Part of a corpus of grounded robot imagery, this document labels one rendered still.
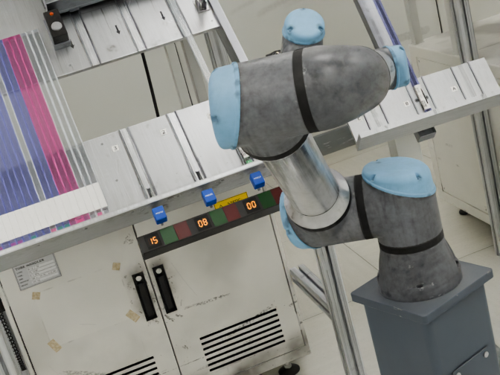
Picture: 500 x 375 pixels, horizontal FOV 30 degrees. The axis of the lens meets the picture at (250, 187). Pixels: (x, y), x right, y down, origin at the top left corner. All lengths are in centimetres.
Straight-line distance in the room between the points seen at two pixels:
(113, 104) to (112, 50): 175
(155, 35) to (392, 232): 83
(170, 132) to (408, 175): 64
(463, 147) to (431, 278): 142
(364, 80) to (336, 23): 288
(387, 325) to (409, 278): 12
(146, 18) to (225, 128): 98
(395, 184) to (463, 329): 30
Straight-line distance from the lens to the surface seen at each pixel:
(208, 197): 194
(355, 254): 319
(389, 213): 161
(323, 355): 266
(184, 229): 194
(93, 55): 216
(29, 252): 195
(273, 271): 242
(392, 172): 161
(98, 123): 391
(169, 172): 199
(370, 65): 128
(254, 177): 197
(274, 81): 124
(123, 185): 198
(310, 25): 170
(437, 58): 300
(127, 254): 230
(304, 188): 147
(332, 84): 123
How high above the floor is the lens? 134
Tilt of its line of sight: 19 degrees down
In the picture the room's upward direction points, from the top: 15 degrees counter-clockwise
